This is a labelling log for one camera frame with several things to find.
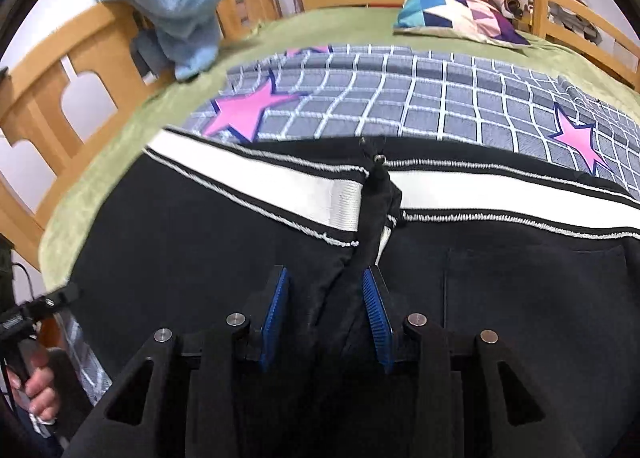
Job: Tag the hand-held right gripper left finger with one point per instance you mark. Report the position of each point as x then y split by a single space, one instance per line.
274 323

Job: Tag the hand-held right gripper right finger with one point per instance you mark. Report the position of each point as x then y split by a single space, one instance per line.
377 323

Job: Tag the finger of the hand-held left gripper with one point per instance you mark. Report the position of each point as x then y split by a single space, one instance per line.
62 295

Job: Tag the black pants with white stripe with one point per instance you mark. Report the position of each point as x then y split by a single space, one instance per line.
500 278

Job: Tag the person's left hand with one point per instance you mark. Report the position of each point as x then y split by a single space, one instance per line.
42 390

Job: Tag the green bed sheet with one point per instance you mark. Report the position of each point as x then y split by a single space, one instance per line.
110 147

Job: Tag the grey checked star quilt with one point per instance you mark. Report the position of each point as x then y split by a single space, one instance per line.
400 97

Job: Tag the blue plush toy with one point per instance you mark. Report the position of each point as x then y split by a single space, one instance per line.
170 2

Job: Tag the colourful geometric pillow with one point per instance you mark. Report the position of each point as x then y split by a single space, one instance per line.
450 12

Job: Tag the wooden bed frame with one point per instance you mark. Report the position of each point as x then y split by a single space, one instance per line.
45 52

